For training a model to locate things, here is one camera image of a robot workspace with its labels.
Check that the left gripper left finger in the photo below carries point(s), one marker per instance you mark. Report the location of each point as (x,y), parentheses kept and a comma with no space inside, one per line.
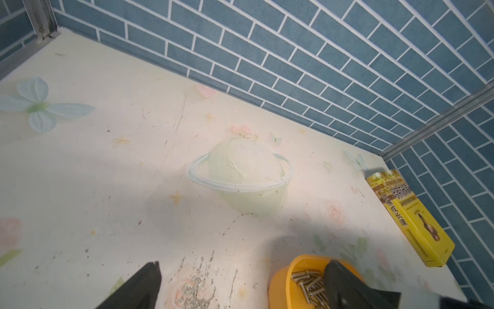
(140,291)

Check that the yellow book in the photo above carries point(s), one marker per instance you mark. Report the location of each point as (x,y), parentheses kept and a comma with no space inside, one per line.
(432,244)

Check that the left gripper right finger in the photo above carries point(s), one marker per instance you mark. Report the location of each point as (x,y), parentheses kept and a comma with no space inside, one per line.
(345,290)

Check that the yellow plastic storage tray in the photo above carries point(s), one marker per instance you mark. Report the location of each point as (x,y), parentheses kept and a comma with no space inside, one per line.
(284,292)

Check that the pile of silver screws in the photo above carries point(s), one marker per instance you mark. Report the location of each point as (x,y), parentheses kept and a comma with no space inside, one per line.
(312,287)

